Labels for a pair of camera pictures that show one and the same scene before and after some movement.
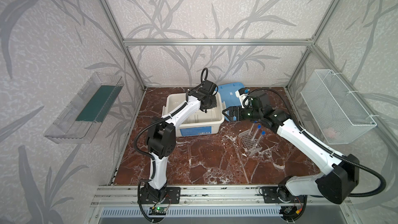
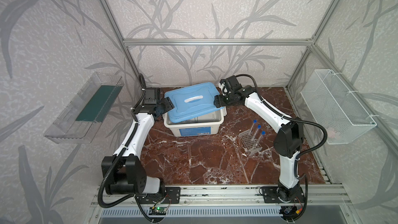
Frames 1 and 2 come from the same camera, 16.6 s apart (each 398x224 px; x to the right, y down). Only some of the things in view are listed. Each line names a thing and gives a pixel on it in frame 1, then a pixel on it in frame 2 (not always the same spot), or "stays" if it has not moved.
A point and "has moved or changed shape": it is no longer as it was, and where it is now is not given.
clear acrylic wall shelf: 81,120 stays
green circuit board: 157,211 stays
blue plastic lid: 228,95 has moved or changed shape
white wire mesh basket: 339,119 stays
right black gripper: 233,113 to 217,100
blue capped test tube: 263,134 to 259,127
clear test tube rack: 249,142 stays
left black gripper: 210,102 to 168,105
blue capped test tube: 258,131 to 255,121
